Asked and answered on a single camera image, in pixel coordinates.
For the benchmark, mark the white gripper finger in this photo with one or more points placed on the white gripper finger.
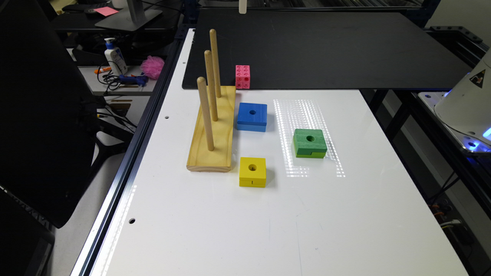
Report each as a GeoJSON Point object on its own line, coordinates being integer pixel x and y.
{"type": "Point", "coordinates": [242, 6]}

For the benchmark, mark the pink cube block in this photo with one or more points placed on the pink cube block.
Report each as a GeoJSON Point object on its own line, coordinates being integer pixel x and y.
{"type": "Point", "coordinates": [243, 76]}

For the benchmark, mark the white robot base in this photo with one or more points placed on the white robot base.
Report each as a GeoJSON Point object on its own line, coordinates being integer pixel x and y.
{"type": "Point", "coordinates": [464, 111]}

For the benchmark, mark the rear wooden peg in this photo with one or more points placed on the rear wooden peg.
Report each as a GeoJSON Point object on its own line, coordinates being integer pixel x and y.
{"type": "Point", "coordinates": [214, 50]}

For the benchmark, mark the wooden peg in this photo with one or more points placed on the wooden peg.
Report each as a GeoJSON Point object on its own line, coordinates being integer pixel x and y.
{"type": "Point", "coordinates": [211, 84]}
{"type": "Point", "coordinates": [204, 103]}
{"type": "Point", "coordinates": [214, 50]}

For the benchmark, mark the middle wooden peg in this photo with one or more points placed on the middle wooden peg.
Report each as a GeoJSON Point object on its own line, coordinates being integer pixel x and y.
{"type": "Point", "coordinates": [211, 84]}

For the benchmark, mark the black mat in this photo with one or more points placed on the black mat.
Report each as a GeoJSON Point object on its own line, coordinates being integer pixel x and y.
{"type": "Point", "coordinates": [323, 50]}

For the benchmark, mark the front wooden peg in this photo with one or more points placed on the front wooden peg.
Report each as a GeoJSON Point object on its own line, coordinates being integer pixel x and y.
{"type": "Point", "coordinates": [204, 103]}

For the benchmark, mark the monitor stand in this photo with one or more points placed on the monitor stand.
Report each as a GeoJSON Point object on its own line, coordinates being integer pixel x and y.
{"type": "Point", "coordinates": [131, 16]}

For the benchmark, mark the pink bath sponge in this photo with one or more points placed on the pink bath sponge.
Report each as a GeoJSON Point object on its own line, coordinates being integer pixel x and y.
{"type": "Point", "coordinates": [152, 67]}

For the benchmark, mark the blue block with hole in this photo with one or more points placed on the blue block with hole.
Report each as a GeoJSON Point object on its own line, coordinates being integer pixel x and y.
{"type": "Point", "coordinates": [252, 117]}

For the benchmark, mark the blue glue gun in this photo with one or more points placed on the blue glue gun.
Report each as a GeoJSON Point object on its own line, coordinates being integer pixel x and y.
{"type": "Point", "coordinates": [140, 80]}

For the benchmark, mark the pink sticky note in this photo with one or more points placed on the pink sticky note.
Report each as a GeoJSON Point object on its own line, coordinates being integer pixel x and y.
{"type": "Point", "coordinates": [106, 11]}

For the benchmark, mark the white lotion pump bottle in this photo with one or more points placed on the white lotion pump bottle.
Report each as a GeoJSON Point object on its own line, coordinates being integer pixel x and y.
{"type": "Point", "coordinates": [114, 57]}

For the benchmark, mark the green block with hole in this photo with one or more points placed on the green block with hole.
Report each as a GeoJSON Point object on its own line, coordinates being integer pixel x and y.
{"type": "Point", "coordinates": [309, 143]}

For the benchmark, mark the wooden peg base board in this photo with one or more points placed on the wooden peg base board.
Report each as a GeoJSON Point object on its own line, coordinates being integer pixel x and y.
{"type": "Point", "coordinates": [219, 160]}

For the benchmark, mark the yellow block with hole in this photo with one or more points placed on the yellow block with hole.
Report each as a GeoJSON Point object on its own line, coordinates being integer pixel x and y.
{"type": "Point", "coordinates": [252, 172]}

